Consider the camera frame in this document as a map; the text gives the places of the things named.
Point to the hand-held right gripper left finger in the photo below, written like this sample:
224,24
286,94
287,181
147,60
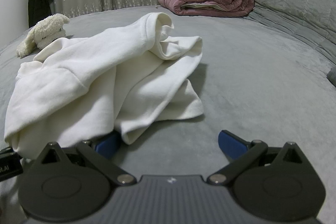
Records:
107,146

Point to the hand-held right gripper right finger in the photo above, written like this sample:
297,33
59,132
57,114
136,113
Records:
232,144

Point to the white plush dog toy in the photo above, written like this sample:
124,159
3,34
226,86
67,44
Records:
44,29

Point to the grey bed sheet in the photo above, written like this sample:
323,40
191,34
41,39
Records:
236,69

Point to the white printed sweatshirt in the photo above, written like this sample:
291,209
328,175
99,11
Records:
92,77

